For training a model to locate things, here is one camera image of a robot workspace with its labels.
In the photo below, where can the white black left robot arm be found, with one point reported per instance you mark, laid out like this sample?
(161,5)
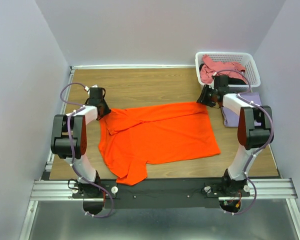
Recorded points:
(69,139)

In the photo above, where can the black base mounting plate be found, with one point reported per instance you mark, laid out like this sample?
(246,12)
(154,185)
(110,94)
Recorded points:
(161,193)

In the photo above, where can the orange t-shirt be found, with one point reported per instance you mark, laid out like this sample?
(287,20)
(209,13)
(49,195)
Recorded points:
(132,138)

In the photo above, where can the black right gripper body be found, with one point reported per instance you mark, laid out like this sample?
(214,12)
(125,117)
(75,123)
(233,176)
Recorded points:
(207,96)

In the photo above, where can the aluminium frame rail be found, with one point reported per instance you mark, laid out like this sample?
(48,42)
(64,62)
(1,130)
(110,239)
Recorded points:
(53,214)

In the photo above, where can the black garment in basket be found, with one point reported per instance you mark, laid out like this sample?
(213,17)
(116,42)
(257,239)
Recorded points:
(237,81)

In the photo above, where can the folded lavender t-shirt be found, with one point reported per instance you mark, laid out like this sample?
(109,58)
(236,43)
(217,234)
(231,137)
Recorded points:
(230,118)

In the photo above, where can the pink t-shirt in basket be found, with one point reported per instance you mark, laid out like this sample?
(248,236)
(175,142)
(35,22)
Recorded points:
(215,68)

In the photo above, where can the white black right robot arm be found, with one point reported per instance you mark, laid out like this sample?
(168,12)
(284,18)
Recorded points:
(255,131)

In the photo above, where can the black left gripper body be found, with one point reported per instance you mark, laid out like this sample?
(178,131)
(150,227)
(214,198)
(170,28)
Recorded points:
(106,109)

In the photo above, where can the white plastic laundry basket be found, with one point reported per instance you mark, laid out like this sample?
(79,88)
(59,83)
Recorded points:
(234,64)

